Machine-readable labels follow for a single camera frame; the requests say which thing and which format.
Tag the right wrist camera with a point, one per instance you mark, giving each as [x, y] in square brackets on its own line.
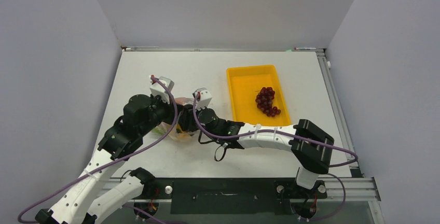
[202, 97]

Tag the clear zip top bag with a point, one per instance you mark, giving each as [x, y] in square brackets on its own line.
[178, 133]

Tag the marker pen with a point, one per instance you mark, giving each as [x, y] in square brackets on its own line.
[305, 49]

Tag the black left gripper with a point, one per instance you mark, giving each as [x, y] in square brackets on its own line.
[169, 108]

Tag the dark red grape bunch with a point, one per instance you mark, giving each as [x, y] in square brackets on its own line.
[264, 102]

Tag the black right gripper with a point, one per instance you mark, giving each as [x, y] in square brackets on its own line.
[188, 120]

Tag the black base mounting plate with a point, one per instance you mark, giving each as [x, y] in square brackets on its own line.
[280, 196]

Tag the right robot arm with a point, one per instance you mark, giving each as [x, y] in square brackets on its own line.
[305, 140]

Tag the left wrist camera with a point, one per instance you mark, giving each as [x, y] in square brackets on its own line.
[160, 87]

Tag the yellow plastic tray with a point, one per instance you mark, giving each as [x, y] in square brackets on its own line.
[244, 84]

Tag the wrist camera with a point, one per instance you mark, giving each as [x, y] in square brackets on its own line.
[202, 97]
[160, 87]

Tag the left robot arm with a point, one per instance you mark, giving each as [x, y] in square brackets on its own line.
[119, 143]

